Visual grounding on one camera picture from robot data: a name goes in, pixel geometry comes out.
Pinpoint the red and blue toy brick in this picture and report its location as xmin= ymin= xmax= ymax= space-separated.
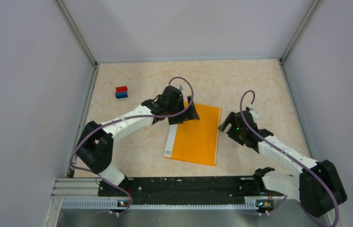
xmin=115 ymin=86 xmax=128 ymax=99

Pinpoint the orange clip file folder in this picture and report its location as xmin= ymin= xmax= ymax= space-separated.
xmin=163 ymin=104 xmax=222 ymax=166

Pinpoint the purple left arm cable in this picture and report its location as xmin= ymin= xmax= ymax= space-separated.
xmin=69 ymin=77 xmax=195 ymax=217

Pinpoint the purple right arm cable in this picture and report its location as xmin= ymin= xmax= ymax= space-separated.
xmin=239 ymin=90 xmax=340 ymax=227

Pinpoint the white slotted cable duct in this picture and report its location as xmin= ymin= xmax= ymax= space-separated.
xmin=62 ymin=199 xmax=258 ymax=210

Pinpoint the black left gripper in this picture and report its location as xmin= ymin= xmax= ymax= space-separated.
xmin=167 ymin=96 xmax=198 ymax=125

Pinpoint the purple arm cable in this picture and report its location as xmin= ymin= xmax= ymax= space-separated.
xmin=69 ymin=77 xmax=195 ymax=217
xmin=239 ymin=90 xmax=340 ymax=227

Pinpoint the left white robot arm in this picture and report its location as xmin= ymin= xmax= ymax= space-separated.
xmin=76 ymin=85 xmax=199 ymax=195

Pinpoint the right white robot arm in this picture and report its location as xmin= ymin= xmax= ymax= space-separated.
xmin=218 ymin=108 xmax=347 ymax=218

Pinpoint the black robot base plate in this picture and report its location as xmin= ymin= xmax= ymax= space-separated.
xmin=98 ymin=176 xmax=280 ymax=205

